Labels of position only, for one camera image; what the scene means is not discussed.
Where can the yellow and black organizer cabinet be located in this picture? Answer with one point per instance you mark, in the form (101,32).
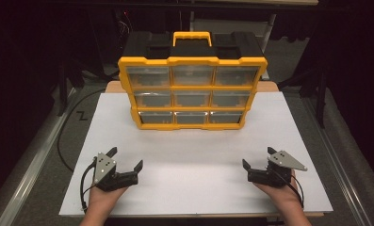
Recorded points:
(191,54)

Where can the black metal stand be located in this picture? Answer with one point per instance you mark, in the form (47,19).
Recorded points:
(62,84)
(321,94)

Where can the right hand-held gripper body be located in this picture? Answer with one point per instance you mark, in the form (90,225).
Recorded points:
(283,160)

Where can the wooden table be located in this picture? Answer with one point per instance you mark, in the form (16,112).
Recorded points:
(269,86)

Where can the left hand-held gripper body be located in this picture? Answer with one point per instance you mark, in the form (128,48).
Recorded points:
(104,166)

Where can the set of clear plastic drawers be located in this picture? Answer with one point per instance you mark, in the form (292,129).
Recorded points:
(192,75)

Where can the aluminium floor rail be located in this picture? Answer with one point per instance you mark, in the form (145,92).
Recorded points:
(34,160)
(338,163)

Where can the white table board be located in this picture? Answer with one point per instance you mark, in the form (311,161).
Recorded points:
(191,157)

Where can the person's left hand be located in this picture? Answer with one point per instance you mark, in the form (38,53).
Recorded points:
(101,199)

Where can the person's right hand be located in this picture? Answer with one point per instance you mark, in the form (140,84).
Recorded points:
(285,197)

